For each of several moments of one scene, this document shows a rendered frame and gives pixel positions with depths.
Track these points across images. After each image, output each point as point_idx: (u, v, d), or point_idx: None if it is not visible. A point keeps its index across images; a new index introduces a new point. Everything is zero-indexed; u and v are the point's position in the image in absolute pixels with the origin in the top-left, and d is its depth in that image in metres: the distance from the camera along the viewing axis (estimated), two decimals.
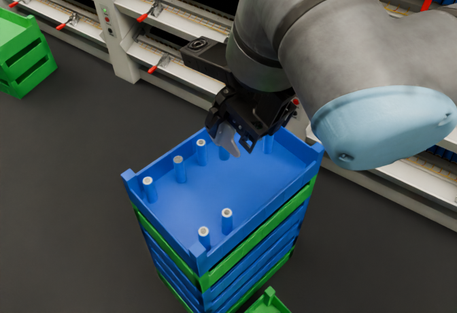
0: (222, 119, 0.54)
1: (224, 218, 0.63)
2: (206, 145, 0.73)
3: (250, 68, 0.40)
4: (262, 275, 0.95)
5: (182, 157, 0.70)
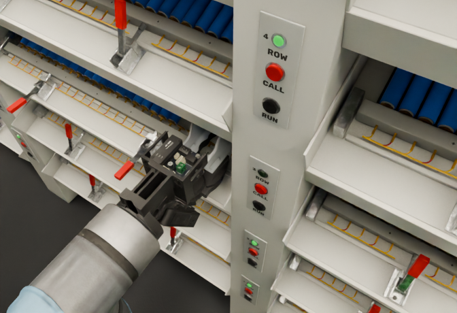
0: (206, 178, 0.56)
1: None
2: None
3: (142, 258, 0.47)
4: None
5: None
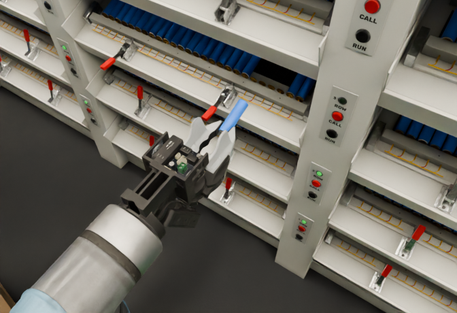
0: (207, 178, 0.56)
1: (219, 128, 0.63)
2: None
3: (145, 259, 0.47)
4: None
5: None
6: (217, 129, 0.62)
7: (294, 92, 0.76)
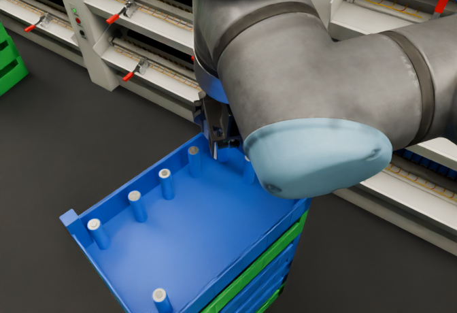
0: (205, 116, 0.54)
1: None
2: (171, 176, 0.59)
3: (198, 69, 0.40)
4: None
5: (140, 193, 0.56)
6: None
7: None
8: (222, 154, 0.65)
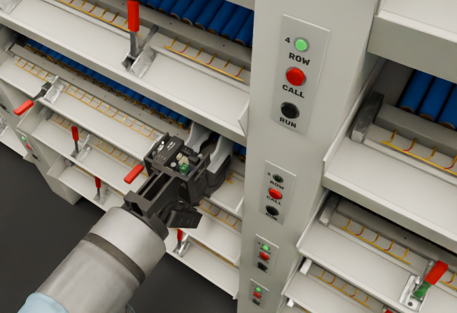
0: (208, 178, 0.56)
1: (214, 140, 0.66)
2: None
3: (149, 261, 0.46)
4: None
5: None
6: None
7: (237, 147, 0.63)
8: None
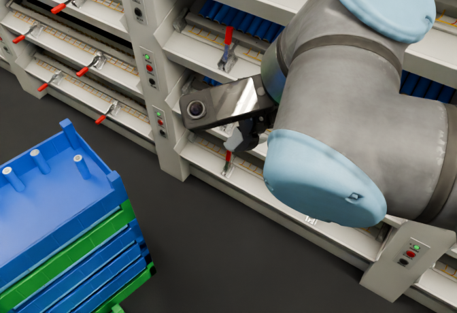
0: (255, 134, 0.54)
1: None
2: (13, 173, 0.76)
3: None
4: (111, 292, 0.98)
5: None
6: None
7: None
8: None
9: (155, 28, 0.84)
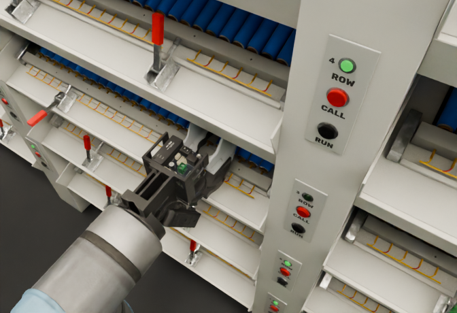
0: (207, 179, 0.56)
1: None
2: (219, 138, 0.64)
3: (145, 260, 0.47)
4: None
5: None
6: None
7: (258, 160, 0.61)
8: None
9: None
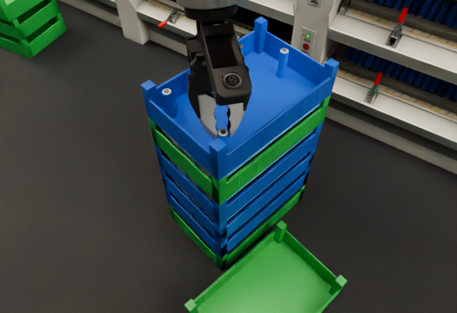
0: None
1: None
2: None
3: None
4: (274, 210, 0.97)
5: None
6: (217, 130, 0.63)
7: None
8: None
9: None
